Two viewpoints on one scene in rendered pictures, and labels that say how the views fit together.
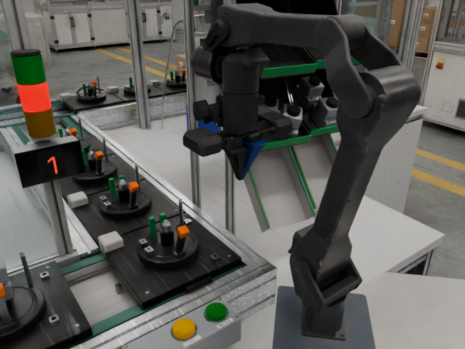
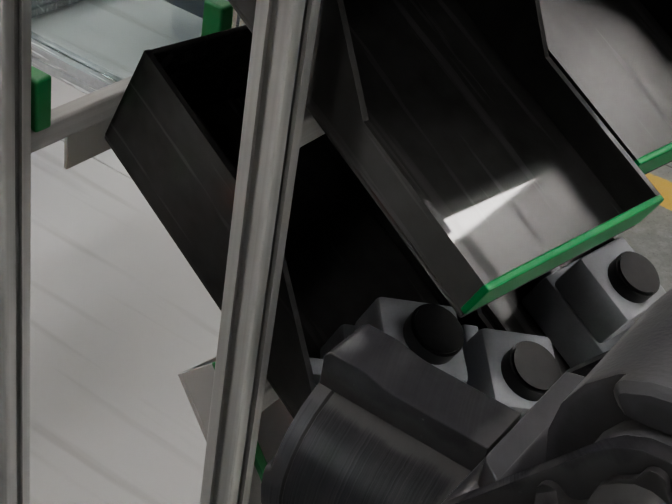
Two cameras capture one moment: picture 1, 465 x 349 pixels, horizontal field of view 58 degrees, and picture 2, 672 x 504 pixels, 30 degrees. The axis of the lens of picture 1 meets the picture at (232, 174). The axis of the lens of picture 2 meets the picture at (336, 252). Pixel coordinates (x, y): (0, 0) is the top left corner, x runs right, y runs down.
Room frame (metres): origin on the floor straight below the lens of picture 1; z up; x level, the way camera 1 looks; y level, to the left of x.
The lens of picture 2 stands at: (0.47, 0.16, 1.66)
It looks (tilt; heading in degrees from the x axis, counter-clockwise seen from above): 34 degrees down; 336
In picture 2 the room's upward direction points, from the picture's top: 10 degrees clockwise
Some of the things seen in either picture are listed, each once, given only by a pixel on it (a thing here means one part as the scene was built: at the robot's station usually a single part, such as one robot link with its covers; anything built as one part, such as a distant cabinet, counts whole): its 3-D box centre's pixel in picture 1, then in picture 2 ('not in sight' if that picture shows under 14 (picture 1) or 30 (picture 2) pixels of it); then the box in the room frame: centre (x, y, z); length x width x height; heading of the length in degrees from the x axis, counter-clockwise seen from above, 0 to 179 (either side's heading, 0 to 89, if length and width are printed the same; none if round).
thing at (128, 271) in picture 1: (167, 234); not in sight; (0.78, 0.15, 1.01); 0.24 x 0.24 x 0.13; 36
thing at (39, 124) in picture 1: (40, 121); not in sight; (0.76, 0.37, 1.28); 0.05 x 0.05 x 0.05
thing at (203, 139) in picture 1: (240, 115); not in sight; (0.64, -0.01, 1.33); 0.19 x 0.06 x 0.08; 126
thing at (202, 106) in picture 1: (218, 109); not in sight; (0.68, 0.02, 1.33); 0.07 x 0.07 x 0.06; 37
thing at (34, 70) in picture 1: (28, 68); not in sight; (0.76, 0.37, 1.38); 0.05 x 0.05 x 0.05
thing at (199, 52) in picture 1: (223, 48); (507, 468); (0.67, 0.01, 1.43); 0.12 x 0.08 x 0.11; 37
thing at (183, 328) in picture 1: (183, 329); not in sight; (0.55, 0.09, 0.96); 0.04 x 0.04 x 0.02
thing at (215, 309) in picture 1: (216, 313); not in sight; (0.59, 0.03, 0.96); 0.04 x 0.04 x 0.02
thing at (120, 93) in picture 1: (136, 84); not in sight; (2.16, 0.50, 1.01); 0.24 x 0.24 x 0.13; 36
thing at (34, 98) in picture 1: (34, 95); not in sight; (0.76, 0.37, 1.33); 0.05 x 0.05 x 0.05
